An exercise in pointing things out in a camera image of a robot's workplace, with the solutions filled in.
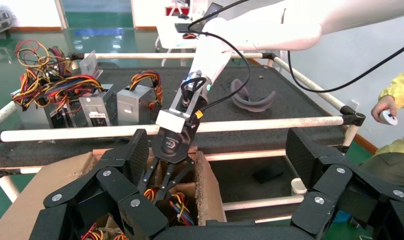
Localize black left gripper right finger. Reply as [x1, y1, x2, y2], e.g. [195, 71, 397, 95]
[284, 126, 404, 240]

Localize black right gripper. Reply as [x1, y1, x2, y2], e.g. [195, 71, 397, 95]
[137, 114, 201, 206]

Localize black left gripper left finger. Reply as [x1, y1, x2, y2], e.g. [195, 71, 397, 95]
[29, 128, 170, 240]

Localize white handheld remote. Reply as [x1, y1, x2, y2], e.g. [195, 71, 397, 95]
[379, 109, 399, 127]

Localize yellow sleeved forearm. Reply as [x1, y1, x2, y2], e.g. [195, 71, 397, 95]
[378, 67, 404, 110]

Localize brown cardboard divider box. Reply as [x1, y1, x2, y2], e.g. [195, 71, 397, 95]
[0, 145, 228, 240]

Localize person bare hand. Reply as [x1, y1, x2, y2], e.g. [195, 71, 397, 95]
[370, 95, 399, 124]

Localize person torso and legs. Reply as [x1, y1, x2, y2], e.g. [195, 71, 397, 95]
[355, 129, 404, 188]

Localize black flat pad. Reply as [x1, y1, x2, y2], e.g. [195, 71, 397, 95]
[253, 165, 286, 185]

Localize silver power supply with label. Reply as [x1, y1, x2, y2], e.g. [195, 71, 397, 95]
[78, 83, 118, 128]

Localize silver power supply perforated face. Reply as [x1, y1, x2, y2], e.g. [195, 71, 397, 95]
[14, 39, 85, 129]

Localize dark grey curved plastic part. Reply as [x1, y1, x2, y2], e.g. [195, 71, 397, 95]
[230, 78, 277, 114]

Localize clear acrylic sign holder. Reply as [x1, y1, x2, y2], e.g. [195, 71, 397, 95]
[78, 49, 100, 79]

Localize white desk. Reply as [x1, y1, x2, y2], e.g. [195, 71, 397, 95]
[155, 14, 210, 67]

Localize dark laptop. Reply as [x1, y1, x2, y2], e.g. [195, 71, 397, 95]
[174, 2, 224, 34]

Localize grey equipment stack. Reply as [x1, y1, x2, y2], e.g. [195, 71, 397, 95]
[0, 9, 15, 34]

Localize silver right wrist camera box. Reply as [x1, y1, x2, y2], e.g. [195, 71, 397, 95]
[154, 77, 210, 134]

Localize black hanging cable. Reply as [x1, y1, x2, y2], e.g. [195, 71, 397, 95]
[287, 41, 404, 94]

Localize white pipe cart frame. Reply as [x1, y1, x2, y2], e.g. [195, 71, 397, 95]
[0, 51, 367, 226]

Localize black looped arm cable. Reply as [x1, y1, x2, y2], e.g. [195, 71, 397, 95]
[187, 0, 253, 114]

